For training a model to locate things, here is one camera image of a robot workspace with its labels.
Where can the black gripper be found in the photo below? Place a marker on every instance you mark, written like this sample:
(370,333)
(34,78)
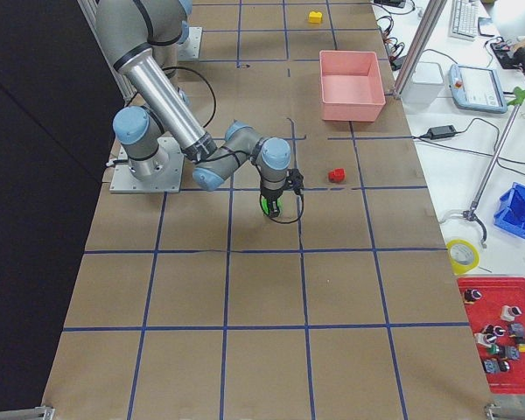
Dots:
(271,193)

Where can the green toy block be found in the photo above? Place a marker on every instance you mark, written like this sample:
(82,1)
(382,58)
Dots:
(270,207)

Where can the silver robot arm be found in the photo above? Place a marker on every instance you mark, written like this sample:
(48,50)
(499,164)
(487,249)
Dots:
(129,32)
(187,6)

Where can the pink plastic box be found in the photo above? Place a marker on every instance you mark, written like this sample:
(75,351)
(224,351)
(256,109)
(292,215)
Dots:
(351,86)

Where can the white square box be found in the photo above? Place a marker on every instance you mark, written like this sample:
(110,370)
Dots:
(425,84)

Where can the red toy block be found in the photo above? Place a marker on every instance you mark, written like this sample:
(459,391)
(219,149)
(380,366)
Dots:
(336,175)

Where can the brown paper table cover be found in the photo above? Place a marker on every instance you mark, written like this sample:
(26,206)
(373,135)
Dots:
(195,306)

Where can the black power adapter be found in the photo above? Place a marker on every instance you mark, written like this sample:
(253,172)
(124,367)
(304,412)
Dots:
(441,132)

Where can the yellow toy block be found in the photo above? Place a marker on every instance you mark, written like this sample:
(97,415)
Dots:
(315,17)

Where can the yellow tape roll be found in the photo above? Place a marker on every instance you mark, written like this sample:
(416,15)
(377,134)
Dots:
(463,256)

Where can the teach pendant tablet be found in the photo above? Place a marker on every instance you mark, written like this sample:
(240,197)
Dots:
(477,89)

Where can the blue plastic bin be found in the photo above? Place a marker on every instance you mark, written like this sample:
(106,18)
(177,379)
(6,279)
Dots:
(510,215)

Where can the red tray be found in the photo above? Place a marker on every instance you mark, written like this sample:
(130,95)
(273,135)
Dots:
(495,307)

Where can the white keyboard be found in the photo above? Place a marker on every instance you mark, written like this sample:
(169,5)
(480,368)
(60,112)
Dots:
(463,19)

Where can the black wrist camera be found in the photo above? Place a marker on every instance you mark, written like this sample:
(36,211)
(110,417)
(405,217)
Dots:
(295,181)

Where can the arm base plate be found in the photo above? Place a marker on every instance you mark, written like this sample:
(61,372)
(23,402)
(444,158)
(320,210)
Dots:
(189,50)
(160,174)

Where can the aluminium frame post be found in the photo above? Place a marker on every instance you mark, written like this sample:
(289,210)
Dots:
(424,30)

